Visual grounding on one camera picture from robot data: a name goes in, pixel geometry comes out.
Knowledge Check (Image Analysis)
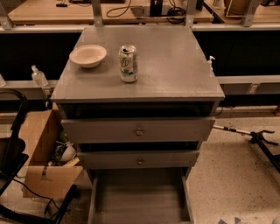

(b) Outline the grey top drawer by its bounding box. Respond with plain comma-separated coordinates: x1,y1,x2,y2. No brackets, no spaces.
61,117,214,144

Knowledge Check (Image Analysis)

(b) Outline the brown cardboard box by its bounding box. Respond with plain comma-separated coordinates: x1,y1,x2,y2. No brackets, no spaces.
19,110,82,199

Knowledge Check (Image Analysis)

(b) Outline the clear sanitizer bottle left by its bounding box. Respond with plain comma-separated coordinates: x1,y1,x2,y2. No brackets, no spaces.
31,65,48,88

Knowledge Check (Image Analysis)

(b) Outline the black floor cable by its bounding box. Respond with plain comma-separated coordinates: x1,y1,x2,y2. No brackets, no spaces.
11,178,64,220

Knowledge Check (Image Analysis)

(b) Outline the grey middle drawer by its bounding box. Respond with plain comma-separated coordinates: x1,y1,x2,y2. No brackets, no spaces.
78,150,199,170

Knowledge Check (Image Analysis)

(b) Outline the black chair frame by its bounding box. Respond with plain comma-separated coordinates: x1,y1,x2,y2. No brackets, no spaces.
0,88,78,224

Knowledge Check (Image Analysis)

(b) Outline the grey wooden drawer cabinet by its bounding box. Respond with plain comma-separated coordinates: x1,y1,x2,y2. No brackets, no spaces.
50,24,226,176

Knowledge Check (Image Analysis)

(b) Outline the wooden workbench right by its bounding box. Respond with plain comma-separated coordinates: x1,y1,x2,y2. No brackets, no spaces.
204,0,280,24

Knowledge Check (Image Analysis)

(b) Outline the grey drawer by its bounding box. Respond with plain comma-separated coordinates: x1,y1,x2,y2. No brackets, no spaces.
78,150,199,170
61,117,214,144
87,168,194,224

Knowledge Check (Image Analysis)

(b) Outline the wooden workbench left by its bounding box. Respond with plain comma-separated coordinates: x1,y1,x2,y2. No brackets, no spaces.
8,0,215,25

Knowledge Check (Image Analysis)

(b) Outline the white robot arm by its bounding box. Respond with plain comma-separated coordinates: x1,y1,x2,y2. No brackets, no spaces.
272,216,280,224

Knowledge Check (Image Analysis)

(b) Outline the grey bottom drawer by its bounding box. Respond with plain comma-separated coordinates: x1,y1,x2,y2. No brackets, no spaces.
87,168,194,224

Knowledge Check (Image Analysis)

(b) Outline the black metal stand right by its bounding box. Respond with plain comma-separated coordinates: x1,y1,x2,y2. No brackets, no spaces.
251,130,280,172

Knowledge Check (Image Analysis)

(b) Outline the wooden workbench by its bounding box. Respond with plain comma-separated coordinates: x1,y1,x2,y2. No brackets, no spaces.
8,0,215,25
204,0,280,24

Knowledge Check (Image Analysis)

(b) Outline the silver metal rod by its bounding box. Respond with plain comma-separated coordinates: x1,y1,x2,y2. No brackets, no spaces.
213,125,251,136

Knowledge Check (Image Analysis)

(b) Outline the white ceramic bowl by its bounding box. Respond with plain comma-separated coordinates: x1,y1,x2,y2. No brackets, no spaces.
69,45,107,68

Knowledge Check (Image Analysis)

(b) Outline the white cup in box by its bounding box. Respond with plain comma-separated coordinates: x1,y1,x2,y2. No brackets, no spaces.
60,143,76,163

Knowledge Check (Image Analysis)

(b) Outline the black cable on bench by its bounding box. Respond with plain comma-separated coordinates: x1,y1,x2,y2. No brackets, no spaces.
106,0,133,18

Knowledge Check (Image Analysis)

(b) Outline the green white soda can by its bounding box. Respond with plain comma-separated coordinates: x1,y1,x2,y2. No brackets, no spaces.
119,45,138,83

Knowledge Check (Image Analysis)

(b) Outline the white pump bottle right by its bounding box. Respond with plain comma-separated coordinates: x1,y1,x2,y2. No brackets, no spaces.
207,55,215,71

